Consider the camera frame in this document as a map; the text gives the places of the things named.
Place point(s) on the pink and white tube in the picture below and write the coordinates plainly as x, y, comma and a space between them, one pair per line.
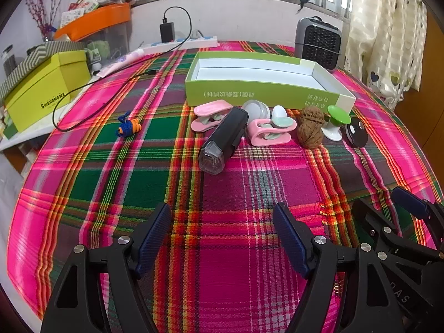
121, 62

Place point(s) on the printed card packets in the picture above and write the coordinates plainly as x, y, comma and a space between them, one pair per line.
79, 10

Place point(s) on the clear bin with orange lid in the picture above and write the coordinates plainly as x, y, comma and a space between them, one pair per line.
97, 19

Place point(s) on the blue and orange knitted toy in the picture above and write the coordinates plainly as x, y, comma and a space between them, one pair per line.
128, 127

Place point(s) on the grey chevron patterned box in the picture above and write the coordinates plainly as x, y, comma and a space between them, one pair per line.
34, 55

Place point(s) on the green mushroom-shaped knob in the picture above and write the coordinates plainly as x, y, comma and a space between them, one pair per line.
338, 114

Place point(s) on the black bike light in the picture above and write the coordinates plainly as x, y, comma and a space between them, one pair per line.
225, 131

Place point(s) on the black charger adapter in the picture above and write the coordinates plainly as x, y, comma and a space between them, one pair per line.
167, 33

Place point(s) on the white power strip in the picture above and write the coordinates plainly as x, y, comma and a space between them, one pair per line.
197, 43

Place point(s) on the cream patterned curtain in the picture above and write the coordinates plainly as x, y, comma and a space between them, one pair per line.
381, 41

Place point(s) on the white egg-shaped ball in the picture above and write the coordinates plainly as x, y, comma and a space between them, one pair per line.
279, 112

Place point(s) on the grey fan heater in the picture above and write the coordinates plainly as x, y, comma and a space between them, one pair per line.
319, 45

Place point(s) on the pink clip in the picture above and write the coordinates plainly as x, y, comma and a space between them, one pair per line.
258, 136
211, 107

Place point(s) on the black oval disc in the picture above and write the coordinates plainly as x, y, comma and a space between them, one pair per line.
353, 133

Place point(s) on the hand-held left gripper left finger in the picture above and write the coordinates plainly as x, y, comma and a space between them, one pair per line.
152, 239

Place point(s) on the small round cream jar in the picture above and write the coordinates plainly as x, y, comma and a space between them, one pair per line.
253, 109

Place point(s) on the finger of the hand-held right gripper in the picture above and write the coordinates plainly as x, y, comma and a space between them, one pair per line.
409, 201
367, 218

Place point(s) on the red branch decoration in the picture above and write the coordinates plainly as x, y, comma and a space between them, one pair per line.
45, 24

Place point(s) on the shallow green cardboard box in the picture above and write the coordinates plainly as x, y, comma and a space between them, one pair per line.
242, 92

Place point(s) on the pink and green plaid tablecloth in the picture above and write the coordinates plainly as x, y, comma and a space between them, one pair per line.
208, 197

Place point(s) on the brown walnut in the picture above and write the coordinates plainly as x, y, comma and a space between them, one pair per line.
312, 115
309, 137

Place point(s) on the yellow-green cardboard box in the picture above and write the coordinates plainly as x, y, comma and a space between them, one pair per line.
34, 93

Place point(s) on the dark glass jar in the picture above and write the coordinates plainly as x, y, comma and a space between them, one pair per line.
8, 59

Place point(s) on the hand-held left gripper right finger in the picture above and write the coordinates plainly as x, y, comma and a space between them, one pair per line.
289, 239

